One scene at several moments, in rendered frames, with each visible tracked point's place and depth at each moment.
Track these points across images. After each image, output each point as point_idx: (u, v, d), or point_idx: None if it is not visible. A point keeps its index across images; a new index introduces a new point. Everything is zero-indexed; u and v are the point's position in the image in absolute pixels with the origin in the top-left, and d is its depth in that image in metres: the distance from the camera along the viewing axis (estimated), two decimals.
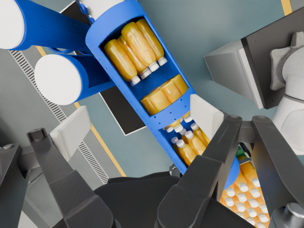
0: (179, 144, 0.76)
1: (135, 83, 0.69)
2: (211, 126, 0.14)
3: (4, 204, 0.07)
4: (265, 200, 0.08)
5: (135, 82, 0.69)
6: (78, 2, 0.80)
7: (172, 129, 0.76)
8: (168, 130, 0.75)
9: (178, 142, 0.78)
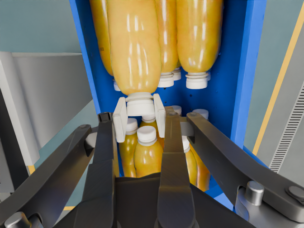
0: (200, 88, 0.28)
1: None
2: (158, 122, 0.16)
3: (61, 178, 0.09)
4: (220, 185, 0.09)
5: None
6: None
7: None
8: None
9: (197, 87, 0.29)
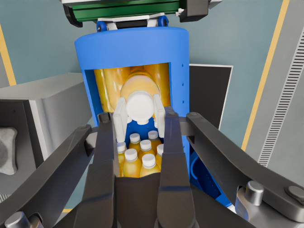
0: None
1: None
2: (157, 122, 0.16)
3: (62, 178, 0.09)
4: (220, 185, 0.09)
5: None
6: None
7: (160, 148, 0.50)
8: None
9: None
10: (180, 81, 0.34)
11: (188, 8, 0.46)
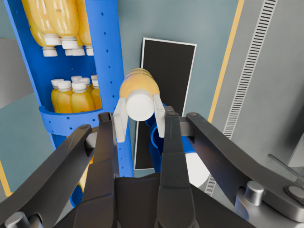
0: (92, 54, 0.47)
1: None
2: (158, 122, 0.16)
3: (62, 178, 0.09)
4: (220, 185, 0.09)
5: None
6: None
7: (95, 80, 0.51)
8: None
9: None
10: None
11: None
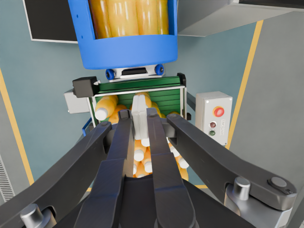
0: None
1: None
2: (140, 123, 0.16)
3: (78, 173, 0.09)
4: (206, 183, 0.09)
5: None
6: None
7: None
8: None
9: None
10: (80, 20, 0.34)
11: (89, 84, 0.58)
